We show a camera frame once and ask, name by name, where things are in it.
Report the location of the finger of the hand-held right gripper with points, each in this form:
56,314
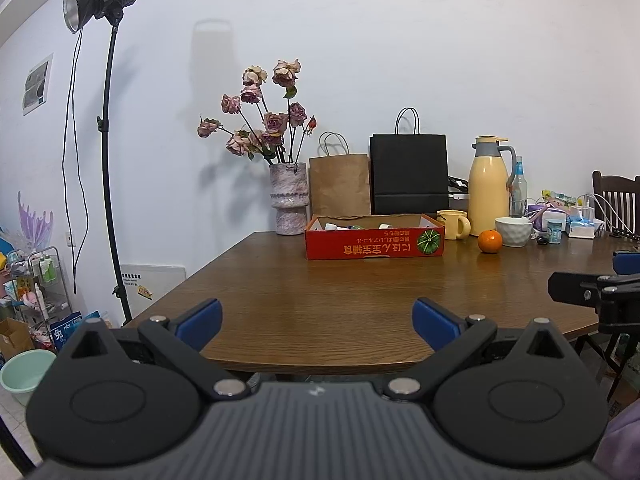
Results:
627,262
570,285

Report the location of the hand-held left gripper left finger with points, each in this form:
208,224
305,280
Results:
200,321

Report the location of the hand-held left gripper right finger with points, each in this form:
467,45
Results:
434,322

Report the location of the red cardboard box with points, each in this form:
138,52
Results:
370,246

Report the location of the white cup with blue print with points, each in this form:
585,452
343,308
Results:
554,232

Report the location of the blue white tissue pack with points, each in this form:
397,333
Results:
582,230

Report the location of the white panel heater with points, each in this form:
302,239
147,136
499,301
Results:
152,280

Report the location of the dark wooden chair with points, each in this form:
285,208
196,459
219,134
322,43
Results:
615,190

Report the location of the purple pouch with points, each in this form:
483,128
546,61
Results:
540,215

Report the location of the white textured bowl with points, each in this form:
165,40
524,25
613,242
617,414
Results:
512,232

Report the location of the green white carton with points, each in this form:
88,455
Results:
560,197

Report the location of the orange fruit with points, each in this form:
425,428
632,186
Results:
490,241

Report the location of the yellow mug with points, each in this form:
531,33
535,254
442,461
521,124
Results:
450,225

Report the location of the clear spray bottle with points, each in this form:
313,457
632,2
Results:
519,195

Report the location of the yellow thermos jug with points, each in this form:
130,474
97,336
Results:
487,190

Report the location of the blue printed bag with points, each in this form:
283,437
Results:
65,332

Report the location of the black paper bag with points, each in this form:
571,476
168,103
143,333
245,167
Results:
409,175

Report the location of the mottled pink vase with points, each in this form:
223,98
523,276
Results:
289,195

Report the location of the brown paper bag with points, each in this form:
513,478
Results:
340,185

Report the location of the purple clothing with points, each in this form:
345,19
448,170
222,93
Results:
622,445

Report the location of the small cardboard box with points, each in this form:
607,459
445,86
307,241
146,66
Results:
15,340

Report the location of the green plastic basin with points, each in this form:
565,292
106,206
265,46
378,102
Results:
22,380

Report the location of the dried pink roses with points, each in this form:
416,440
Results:
272,122

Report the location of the wall poster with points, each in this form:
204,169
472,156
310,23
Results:
37,85

